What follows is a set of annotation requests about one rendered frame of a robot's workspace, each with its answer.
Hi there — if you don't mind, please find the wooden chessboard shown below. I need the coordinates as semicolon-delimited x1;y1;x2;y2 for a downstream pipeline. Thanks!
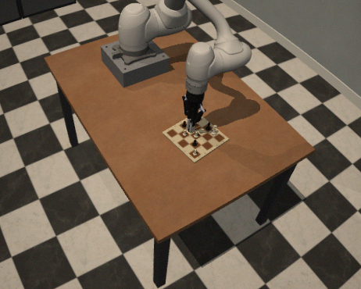
162;116;229;163

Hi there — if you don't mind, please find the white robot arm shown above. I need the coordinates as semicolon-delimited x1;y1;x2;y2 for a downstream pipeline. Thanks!
111;0;252;95

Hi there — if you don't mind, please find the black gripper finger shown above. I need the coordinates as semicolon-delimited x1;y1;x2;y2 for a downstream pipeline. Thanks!
182;95;192;130
189;104;206;132

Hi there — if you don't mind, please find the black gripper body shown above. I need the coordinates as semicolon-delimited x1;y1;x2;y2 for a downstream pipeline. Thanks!
186;91;205;109

